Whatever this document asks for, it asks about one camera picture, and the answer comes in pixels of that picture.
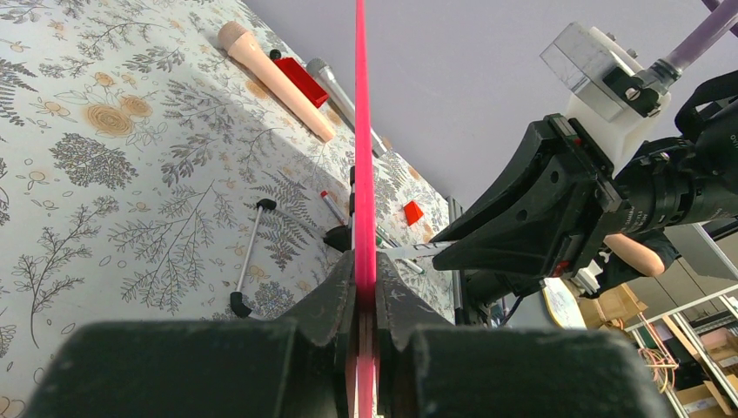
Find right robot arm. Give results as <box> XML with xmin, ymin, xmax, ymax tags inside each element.
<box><xmin>433</xmin><ymin>72</ymin><xmax>737</xmax><ymax>297</ymax></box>

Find red cone piece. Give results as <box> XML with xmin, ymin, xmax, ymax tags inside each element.
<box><xmin>403</xmin><ymin>200</ymin><xmax>424</xmax><ymax>226</ymax></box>

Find silver grey microphone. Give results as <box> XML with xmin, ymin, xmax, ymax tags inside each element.
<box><xmin>306</xmin><ymin>57</ymin><xmax>356</xmax><ymax>131</ymax></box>

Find floral patterned mat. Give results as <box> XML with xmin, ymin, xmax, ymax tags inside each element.
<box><xmin>0</xmin><ymin>0</ymin><xmax>457</xmax><ymax>418</ymax></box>

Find metal storage shelf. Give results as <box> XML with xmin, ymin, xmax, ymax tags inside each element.
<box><xmin>625</xmin><ymin>225</ymin><xmax>738</xmax><ymax>418</ymax></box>

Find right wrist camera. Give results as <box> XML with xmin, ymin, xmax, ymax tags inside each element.
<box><xmin>540</xmin><ymin>22</ymin><xmax>671</xmax><ymax>178</ymax></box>

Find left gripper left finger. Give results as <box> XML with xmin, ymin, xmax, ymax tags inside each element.
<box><xmin>25</xmin><ymin>252</ymin><xmax>354</xmax><ymax>417</ymax></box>

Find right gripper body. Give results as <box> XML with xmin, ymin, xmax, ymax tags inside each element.
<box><xmin>545</xmin><ymin>114</ymin><xmax>625</xmax><ymax>277</ymax></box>

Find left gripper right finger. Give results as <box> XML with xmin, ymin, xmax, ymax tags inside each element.
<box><xmin>376</xmin><ymin>254</ymin><xmax>671</xmax><ymax>417</ymax></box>

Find pink framed whiteboard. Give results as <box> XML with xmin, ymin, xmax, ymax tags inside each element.
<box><xmin>352</xmin><ymin>0</ymin><xmax>377</xmax><ymax>417</ymax></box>

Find green capped marker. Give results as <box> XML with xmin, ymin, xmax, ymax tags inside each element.
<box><xmin>376</xmin><ymin>237</ymin><xmax>426</xmax><ymax>274</ymax></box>

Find cardboard boxes on shelf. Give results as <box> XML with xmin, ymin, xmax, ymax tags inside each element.
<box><xmin>579</xmin><ymin>286</ymin><xmax>737</xmax><ymax>417</ymax></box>

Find small red box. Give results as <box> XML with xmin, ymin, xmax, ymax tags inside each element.
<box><xmin>268</xmin><ymin>49</ymin><xmax>329</xmax><ymax>109</ymax></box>

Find red capped marker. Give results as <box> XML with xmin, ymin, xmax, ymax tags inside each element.
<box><xmin>320</xmin><ymin>191</ymin><xmax>348</xmax><ymax>226</ymax></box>

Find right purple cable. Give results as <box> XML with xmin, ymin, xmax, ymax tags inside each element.
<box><xmin>657</xmin><ymin>0</ymin><xmax>738</xmax><ymax>76</ymax></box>

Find peach pink microphone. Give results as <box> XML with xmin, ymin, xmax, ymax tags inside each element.
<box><xmin>218</xmin><ymin>21</ymin><xmax>335</xmax><ymax>143</ymax></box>

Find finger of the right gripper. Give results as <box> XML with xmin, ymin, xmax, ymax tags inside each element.
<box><xmin>431</xmin><ymin>119</ymin><xmax>580</xmax><ymax>244</ymax></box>
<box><xmin>433</xmin><ymin>226</ymin><xmax>583</xmax><ymax>272</ymax></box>

